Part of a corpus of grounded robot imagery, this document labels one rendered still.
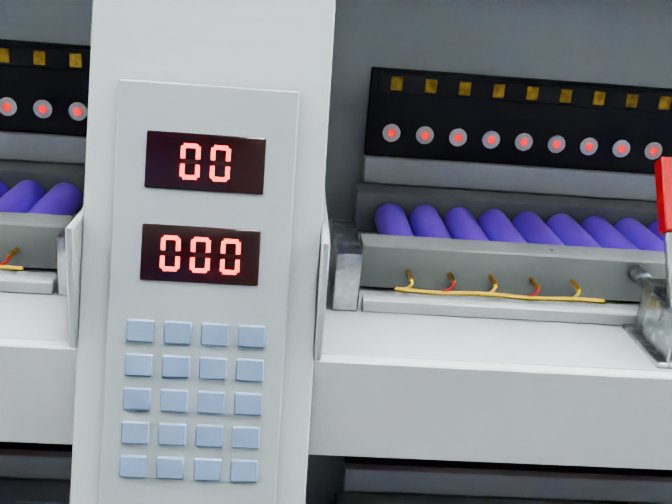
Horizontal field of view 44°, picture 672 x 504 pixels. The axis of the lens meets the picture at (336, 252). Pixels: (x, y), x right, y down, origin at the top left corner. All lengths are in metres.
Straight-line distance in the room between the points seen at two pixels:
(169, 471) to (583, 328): 0.20
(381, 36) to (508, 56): 0.08
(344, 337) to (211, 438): 0.07
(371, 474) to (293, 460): 0.19
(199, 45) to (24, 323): 0.14
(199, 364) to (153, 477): 0.05
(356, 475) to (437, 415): 0.19
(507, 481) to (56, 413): 0.30
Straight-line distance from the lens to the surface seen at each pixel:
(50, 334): 0.36
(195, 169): 0.32
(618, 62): 0.58
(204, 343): 0.33
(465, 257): 0.41
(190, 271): 0.33
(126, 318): 0.33
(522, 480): 0.55
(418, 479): 0.54
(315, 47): 0.33
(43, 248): 0.41
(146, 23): 0.34
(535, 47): 0.56
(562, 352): 0.37
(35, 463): 0.55
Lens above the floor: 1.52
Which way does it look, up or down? 3 degrees down
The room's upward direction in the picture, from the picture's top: 4 degrees clockwise
